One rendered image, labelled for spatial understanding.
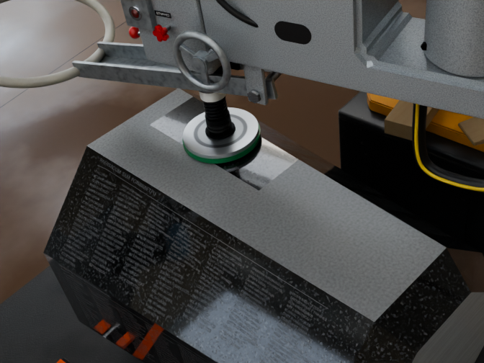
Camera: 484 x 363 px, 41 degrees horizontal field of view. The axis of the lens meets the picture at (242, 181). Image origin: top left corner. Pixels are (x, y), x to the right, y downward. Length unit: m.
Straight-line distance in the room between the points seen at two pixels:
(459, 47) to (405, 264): 0.50
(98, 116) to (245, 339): 2.30
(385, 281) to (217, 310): 0.41
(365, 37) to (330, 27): 0.07
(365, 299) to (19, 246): 1.95
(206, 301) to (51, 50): 3.03
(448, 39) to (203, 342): 0.88
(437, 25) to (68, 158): 2.47
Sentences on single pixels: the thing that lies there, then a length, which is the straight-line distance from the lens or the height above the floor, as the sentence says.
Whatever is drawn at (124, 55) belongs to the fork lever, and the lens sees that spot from 1.95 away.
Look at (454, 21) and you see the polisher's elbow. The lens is 1.18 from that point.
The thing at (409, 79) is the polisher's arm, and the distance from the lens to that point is 1.26.
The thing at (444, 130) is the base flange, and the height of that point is 0.77.
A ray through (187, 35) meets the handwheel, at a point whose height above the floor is 1.31.
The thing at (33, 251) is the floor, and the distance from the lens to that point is 2.97.
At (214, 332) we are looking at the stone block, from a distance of 1.57.
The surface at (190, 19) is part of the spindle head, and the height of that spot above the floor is 1.31.
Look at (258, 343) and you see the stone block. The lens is 1.50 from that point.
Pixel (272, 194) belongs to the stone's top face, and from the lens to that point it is 1.62.
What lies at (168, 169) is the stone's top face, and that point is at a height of 0.87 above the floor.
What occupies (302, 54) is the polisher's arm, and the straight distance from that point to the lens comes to 1.34.
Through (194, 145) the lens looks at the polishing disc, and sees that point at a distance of 1.76.
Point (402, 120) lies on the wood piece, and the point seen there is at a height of 0.83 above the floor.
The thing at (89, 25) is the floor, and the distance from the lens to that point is 4.54.
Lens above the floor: 1.98
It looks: 42 degrees down
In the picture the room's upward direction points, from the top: 11 degrees counter-clockwise
